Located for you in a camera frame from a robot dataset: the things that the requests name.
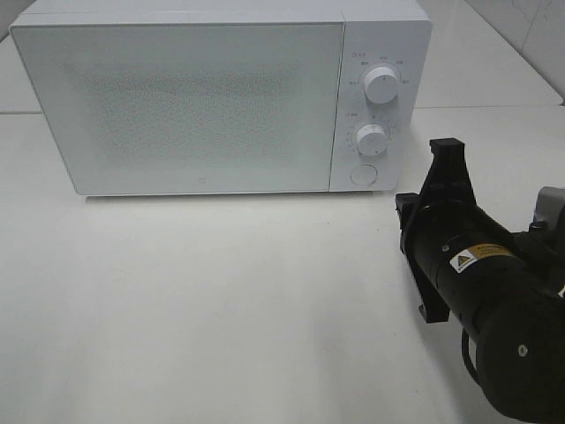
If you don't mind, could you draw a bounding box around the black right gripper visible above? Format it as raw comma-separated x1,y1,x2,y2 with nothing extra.
394,138,486,326

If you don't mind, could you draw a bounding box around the white microwave knob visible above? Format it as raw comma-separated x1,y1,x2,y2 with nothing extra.
362,64,399,105
356,124,389,156

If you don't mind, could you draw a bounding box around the white microwave oven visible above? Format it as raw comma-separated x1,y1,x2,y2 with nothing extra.
10,1,433,195

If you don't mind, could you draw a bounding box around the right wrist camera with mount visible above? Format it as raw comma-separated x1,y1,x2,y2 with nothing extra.
532,186,564,231

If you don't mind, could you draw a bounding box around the white microwave door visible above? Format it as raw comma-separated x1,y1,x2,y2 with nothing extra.
13,23,343,195

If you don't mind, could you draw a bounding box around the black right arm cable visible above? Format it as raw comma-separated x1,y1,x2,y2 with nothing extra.
460,326,486,390

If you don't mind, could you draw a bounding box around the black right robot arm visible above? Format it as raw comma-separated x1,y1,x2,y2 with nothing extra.
395,138,564,423

